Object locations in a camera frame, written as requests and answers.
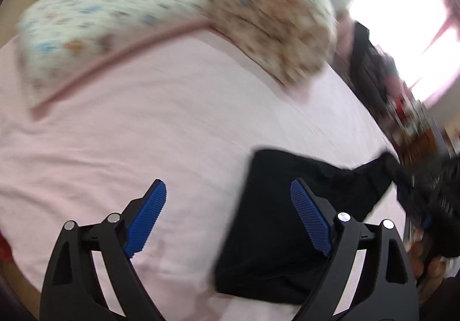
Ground person's right forearm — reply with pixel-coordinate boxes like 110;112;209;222
419;269;460;321

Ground pink bed blanket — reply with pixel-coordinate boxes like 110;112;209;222
0;19;408;321

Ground beige floral pillow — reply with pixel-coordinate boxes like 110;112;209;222
206;0;338;89

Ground black pants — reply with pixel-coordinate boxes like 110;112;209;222
214;149;399;305

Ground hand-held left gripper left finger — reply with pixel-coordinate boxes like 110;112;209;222
39;179;167;321

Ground lounge chair with dark clothes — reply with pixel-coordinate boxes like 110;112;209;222
347;21;400;117

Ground pink curtain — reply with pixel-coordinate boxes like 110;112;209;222
417;0;460;103

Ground person's right hand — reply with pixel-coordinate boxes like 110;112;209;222
410;235;454;304

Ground long floral pillow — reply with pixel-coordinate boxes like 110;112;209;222
18;0;216;117

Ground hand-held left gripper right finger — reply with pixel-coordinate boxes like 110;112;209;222
290;179;419;321

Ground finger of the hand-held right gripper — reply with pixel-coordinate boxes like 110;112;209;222
390;157;417;212

